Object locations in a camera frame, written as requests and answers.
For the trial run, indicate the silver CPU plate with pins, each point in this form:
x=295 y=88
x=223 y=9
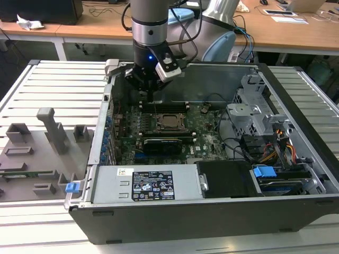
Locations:
x=170 y=120

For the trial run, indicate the silver laptop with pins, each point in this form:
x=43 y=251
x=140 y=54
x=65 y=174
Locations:
x=307 y=6

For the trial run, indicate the blue case latch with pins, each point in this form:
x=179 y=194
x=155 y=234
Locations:
x=72 y=188

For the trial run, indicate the black computer mouse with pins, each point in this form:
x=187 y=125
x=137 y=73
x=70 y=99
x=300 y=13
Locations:
x=264 y=2

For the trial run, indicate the blue expansion slot clip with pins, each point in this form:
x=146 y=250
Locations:
x=106 y=136
x=105 y=144
x=108 y=122
x=103 y=157

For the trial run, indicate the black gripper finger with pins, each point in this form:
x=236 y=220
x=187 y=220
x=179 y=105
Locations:
x=159 y=87
x=137 y=78

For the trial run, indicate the black box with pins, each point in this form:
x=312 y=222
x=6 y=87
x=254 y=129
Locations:
x=39 y=12

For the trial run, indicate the pale green bin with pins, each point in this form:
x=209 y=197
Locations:
x=320 y=70

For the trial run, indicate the silver metal drive cage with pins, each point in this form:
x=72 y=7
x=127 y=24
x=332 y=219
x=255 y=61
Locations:
x=247 y=113

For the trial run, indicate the green motherboard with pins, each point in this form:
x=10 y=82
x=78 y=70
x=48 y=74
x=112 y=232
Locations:
x=209 y=143

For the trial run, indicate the grey power supply box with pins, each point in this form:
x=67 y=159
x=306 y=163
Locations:
x=111 y=182

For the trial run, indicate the crumpled white paper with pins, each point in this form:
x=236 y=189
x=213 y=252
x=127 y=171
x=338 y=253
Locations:
x=29 y=23

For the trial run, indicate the black PC case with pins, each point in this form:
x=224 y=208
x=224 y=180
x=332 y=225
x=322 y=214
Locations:
x=185 y=219

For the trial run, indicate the flat white tablet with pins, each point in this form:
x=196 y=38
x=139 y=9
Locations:
x=278 y=12

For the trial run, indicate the wooden desk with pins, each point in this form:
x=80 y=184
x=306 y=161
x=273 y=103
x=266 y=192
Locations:
x=31 y=31
x=278 y=34

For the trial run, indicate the black rear fan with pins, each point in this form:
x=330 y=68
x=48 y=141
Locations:
x=133 y=96

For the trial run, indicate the white printed paper sheet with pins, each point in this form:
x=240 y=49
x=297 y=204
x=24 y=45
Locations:
x=290 y=19

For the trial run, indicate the green RAM stick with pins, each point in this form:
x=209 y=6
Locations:
x=31 y=173

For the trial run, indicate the black plastic shroud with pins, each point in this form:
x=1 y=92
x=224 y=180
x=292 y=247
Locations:
x=227 y=180

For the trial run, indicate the patterned pale bag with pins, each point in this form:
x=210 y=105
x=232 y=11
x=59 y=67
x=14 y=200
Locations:
x=244 y=6

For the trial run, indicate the black graphics card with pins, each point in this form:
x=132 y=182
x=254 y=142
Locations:
x=162 y=146

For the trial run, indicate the blue disk carrier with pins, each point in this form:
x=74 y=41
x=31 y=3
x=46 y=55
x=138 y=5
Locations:
x=264 y=173

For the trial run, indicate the RAM slot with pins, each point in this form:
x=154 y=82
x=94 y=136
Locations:
x=169 y=103
x=167 y=133
x=189 y=139
x=169 y=108

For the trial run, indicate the grey parts rack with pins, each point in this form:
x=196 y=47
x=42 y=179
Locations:
x=31 y=158

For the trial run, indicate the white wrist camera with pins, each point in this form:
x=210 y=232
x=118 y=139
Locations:
x=168 y=70

